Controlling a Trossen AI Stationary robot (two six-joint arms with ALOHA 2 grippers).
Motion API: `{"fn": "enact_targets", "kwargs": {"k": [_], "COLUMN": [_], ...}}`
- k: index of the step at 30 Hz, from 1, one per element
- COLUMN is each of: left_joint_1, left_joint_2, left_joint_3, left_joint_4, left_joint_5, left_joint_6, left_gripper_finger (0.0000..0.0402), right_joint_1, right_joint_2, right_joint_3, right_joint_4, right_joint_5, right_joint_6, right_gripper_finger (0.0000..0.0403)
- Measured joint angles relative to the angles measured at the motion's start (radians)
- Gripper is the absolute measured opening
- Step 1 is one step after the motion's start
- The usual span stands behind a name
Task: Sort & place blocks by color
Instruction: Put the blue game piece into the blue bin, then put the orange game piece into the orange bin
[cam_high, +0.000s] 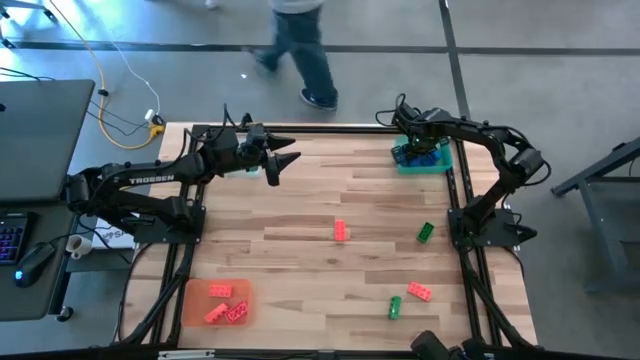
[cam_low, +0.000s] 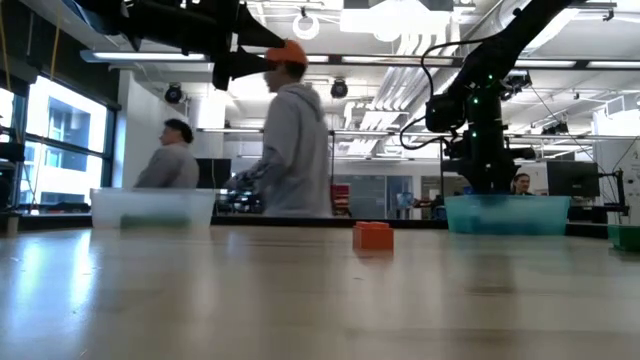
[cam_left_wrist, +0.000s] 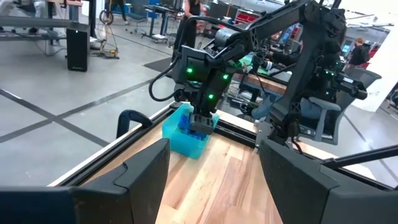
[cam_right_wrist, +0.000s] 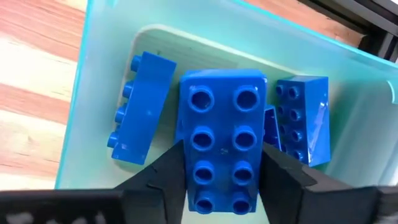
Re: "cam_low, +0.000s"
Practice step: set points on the black monitor stand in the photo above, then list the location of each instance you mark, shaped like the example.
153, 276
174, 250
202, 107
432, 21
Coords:
620, 190

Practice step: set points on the black box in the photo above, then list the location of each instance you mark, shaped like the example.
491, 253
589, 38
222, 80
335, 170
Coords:
10, 151

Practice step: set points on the white wall poster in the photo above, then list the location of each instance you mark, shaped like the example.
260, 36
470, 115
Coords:
634, 175

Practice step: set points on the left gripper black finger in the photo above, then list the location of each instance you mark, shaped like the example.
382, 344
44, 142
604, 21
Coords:
250, 62
255, 35

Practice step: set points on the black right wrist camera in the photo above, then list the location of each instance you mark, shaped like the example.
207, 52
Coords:
445, 112

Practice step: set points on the large window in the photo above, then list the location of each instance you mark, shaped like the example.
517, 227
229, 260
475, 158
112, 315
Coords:
65, 150

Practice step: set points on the teal plastic bin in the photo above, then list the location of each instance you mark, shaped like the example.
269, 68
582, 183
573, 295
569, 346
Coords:
505, 217

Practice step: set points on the black ceiling spotlight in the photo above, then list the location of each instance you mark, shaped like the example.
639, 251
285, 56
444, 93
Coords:
339, 89
173, 94

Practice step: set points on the clear plastic bin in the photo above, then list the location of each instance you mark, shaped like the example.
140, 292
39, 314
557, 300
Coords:
150, 202

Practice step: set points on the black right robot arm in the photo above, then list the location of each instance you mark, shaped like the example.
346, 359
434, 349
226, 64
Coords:
500, 50

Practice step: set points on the red sign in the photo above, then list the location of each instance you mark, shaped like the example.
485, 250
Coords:
342, 192

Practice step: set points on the black ceiling camera rig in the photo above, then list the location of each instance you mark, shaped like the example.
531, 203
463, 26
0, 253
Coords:
517, 82
555, 129

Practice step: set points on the orange-red toy brick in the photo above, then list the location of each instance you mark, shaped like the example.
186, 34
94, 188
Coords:
372, 238

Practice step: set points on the orange cap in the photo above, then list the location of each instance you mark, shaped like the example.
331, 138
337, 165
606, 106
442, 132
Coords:
287, 52

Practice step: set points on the black overhead bar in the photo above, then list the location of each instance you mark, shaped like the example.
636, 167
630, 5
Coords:
590, 5

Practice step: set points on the black monitor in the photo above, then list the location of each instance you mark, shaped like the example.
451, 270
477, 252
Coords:
572, 179

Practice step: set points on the person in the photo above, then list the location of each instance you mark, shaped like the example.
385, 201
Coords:
521, 185
295, 150
170, 167

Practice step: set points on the ceiling light strip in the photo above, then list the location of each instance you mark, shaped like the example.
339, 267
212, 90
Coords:
550, 63
150, 56

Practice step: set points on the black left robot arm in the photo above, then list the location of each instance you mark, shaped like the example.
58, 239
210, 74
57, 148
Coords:
165, 25

